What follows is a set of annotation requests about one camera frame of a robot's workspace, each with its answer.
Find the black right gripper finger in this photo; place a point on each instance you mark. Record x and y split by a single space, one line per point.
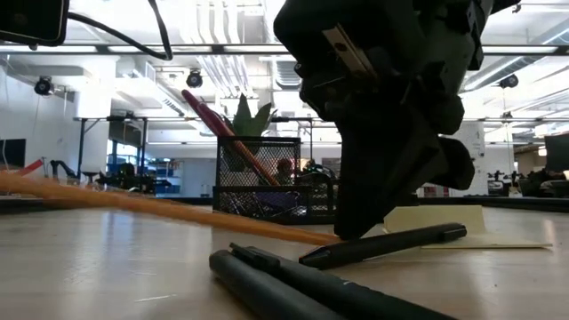
378 178
458 164

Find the orange wooden pencil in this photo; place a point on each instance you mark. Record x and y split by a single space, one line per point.
255 162
178 212

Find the silver ventilation duct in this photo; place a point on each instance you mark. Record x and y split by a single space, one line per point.
284 71

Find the black ceiling spotlight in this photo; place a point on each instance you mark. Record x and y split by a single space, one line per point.
509 81
43 85
194 79

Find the black ballpoint pen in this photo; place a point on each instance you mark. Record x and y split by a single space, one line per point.
266 293
382 244
338 291

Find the black computer monitor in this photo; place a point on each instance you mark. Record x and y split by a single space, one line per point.
12 153
558 152

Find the black mesh desk organizer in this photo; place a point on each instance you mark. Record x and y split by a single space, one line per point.
266 204

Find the black metal station frame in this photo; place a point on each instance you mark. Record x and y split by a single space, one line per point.
144 155

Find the black rail with light strips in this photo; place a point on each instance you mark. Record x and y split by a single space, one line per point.
222 49

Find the snake plant in white pot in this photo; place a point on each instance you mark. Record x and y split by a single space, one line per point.
249 117

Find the yellow sticky note pad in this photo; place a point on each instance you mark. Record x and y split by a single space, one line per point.
444 218

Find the black binder clip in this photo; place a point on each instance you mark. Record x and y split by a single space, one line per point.
240 205

